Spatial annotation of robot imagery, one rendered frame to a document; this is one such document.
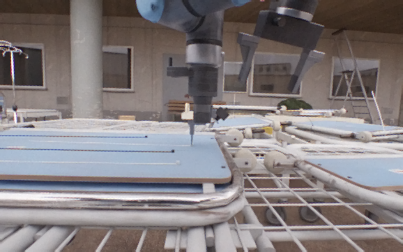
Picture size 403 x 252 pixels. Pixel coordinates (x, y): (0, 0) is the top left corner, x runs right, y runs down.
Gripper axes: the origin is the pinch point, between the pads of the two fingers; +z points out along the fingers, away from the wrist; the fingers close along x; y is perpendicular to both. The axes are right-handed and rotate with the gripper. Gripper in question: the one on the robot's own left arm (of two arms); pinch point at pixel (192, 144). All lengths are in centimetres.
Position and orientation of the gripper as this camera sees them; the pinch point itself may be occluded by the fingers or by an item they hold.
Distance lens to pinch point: 53.9
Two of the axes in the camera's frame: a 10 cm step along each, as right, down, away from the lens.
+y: 10.0, 0.3, 0.2
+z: -0.3, 9.8, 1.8
